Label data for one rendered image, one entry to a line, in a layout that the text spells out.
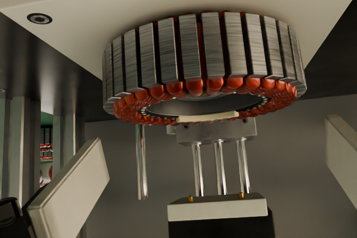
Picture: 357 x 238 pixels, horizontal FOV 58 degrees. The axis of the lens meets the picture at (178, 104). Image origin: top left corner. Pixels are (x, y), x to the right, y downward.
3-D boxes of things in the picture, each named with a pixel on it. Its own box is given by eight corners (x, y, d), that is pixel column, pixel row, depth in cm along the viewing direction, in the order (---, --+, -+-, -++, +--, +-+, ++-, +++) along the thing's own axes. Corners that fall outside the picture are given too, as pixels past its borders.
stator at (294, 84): (63, 22, 15) (63, 103, 14) (322, -16, 13) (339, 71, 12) (134, 85, 25) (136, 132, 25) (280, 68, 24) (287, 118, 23)
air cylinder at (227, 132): (172, 87, 32) (176, 144, 30) (249, 78, 30) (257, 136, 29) (180, 99, 36) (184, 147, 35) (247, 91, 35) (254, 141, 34)
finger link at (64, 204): (60, 266, 14) (43, 267, 14) (110, 179, 20) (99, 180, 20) (41, 206, 13) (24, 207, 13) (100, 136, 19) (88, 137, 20)
